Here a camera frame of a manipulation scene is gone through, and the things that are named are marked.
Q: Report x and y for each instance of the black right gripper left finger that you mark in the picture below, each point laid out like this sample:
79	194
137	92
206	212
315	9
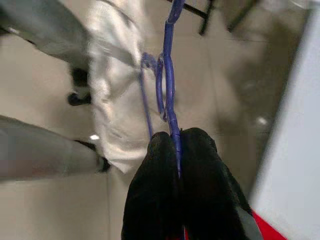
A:
152	200

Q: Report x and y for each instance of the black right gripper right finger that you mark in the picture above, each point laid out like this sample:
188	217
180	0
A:
207	200

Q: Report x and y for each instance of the red polo shirt plaid patch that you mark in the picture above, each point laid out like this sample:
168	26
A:
287	230

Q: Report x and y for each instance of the cream jeans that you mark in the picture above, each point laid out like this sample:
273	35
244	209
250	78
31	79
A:
112	112

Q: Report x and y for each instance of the purple plastic hanger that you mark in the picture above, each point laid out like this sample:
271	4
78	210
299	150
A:
172	82

